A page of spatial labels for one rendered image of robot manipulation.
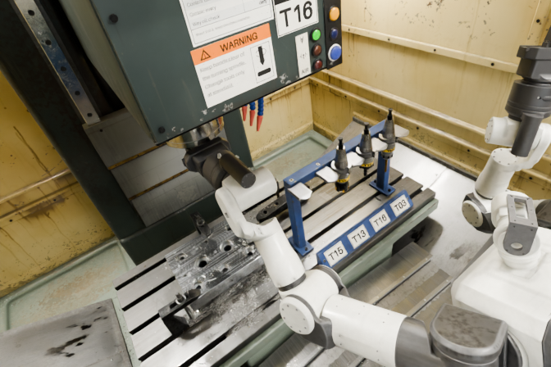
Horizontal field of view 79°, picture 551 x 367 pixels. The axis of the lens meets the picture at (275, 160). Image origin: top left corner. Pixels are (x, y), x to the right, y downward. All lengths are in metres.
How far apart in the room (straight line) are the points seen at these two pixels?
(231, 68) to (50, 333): 1.36
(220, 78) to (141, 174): 0.84
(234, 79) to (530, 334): 0.63
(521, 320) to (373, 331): 0.22
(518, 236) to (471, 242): 0.89
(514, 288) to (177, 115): 0.64
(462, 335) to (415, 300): 0.76
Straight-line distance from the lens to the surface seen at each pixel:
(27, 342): 1.70
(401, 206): 1.37
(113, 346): 1.62
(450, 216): 1.59
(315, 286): 0.71
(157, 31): 0.56
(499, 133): 0.95
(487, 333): 0.65
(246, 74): 0.64
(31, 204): 1.84
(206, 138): 0.80
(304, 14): 0.69
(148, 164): 1.38
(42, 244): 2.00
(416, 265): 1.45
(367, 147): 1.11
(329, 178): 1.05
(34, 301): 2.08
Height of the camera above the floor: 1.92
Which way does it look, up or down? 38 degrees down
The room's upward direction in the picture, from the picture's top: 11 degrees counter-clockwise
